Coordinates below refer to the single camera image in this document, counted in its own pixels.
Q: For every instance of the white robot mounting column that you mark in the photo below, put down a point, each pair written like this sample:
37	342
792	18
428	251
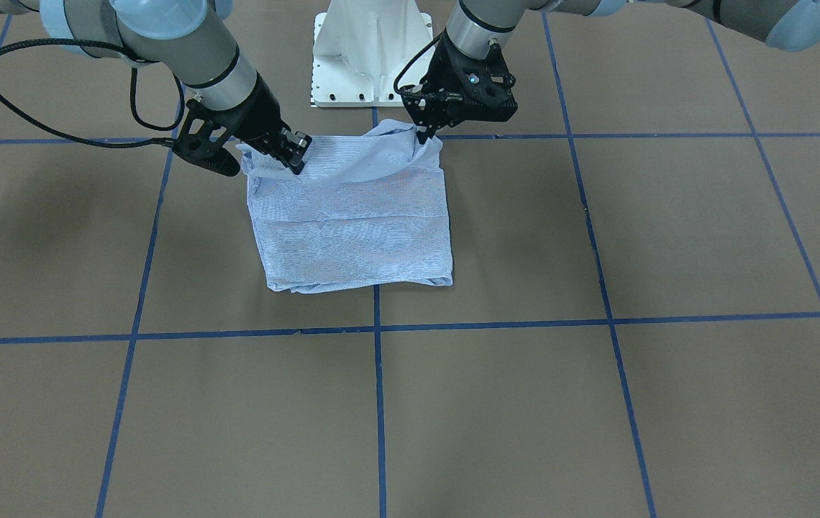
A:
359	49

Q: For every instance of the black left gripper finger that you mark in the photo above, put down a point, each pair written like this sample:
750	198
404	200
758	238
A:
430	112

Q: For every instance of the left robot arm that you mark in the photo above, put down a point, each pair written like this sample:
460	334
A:
783	25

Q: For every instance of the light blue striped shirt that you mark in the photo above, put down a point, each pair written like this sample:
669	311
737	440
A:
365	211

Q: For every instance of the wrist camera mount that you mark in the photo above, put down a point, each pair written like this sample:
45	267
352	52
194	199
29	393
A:
488	87
202	137

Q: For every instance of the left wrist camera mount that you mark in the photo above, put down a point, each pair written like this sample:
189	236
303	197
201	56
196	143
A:
488	87

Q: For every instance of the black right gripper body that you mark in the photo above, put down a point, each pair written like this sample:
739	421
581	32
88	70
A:
260	110

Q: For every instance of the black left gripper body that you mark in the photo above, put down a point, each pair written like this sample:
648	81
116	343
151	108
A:
441	76

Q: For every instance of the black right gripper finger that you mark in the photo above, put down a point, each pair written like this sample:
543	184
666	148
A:
289	148

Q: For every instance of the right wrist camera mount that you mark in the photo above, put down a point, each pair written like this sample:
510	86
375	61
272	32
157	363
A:
202	137

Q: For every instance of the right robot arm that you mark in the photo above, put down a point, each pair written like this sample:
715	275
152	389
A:
230	98

